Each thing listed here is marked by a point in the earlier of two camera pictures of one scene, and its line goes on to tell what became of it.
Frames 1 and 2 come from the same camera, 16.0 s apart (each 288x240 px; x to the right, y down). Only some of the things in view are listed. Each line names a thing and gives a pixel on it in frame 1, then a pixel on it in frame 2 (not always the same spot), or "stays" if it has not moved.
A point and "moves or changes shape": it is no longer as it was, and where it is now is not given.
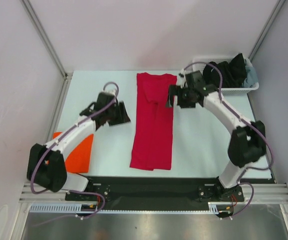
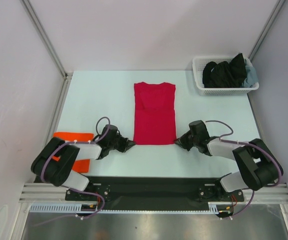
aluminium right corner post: (278, 6) stays
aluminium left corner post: (38, 24) stays
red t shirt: (154, 131) moves or changes shape
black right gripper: (178, 95) to (186, 140)
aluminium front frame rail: (258, 193) stays
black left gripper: (122, 116) to (125, 143)
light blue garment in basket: (252, 77) stays
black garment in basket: (234, 72) stays
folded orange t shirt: (78, 159) stays
